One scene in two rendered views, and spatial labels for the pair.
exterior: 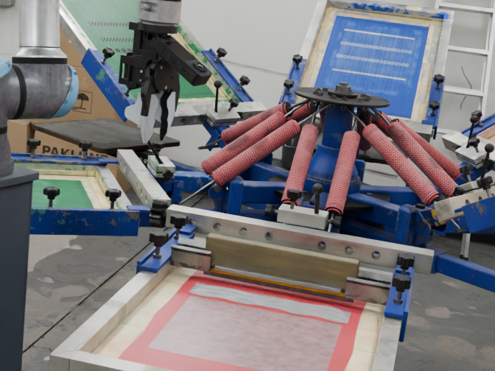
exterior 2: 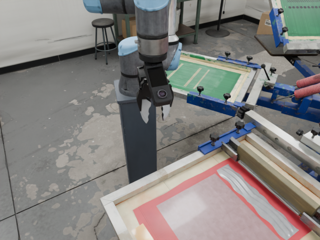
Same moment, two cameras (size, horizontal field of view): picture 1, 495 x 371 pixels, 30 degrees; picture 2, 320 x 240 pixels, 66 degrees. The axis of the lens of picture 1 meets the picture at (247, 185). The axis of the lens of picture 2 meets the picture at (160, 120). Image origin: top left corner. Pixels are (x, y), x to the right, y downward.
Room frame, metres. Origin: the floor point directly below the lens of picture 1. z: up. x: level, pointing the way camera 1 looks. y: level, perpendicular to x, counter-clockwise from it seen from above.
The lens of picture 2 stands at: (1.28, -0.24, 1.81)
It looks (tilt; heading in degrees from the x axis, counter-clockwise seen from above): 39 degrees down; 47
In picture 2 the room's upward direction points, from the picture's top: straight up
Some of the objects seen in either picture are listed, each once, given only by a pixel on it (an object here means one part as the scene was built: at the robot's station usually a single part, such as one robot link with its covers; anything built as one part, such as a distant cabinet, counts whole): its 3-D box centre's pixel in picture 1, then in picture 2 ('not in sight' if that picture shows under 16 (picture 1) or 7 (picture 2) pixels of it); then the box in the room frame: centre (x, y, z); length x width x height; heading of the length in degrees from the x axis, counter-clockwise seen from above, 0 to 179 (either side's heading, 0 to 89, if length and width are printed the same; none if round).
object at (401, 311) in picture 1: (398, 301); not in sight; (1.99, -0.37, 0.97); 0.30 x 0.05 x 0.07; 169
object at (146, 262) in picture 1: (166, 258); (225, 142); (2.09, 0.17, 0.97); 0.30 x 0.05 x 0.07; 169
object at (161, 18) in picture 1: (158, 12); (151, 43); (1.66, 0.19, 1.58); 0.08 x 0.08 x 0.05
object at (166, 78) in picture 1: (152, 57); (152, 72); (1.66, 0.20, 1.50); 0.09 x 0.08 x 0.12; 61
